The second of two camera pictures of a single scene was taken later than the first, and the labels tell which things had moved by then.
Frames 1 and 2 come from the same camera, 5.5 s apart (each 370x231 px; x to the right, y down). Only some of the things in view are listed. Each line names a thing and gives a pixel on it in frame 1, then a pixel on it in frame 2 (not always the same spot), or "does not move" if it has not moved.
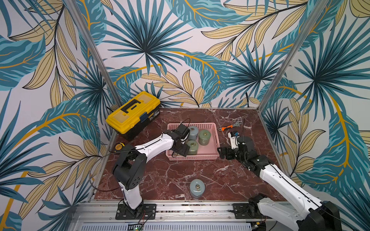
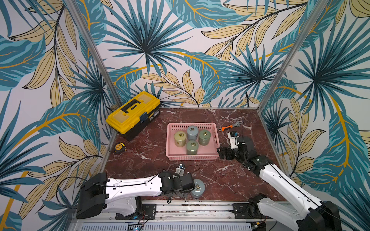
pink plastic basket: x=209 y=152 does not move
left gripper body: x=177 y=147 to x=181 y=192
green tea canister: x=193 y=145 does not move
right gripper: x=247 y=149 does not move
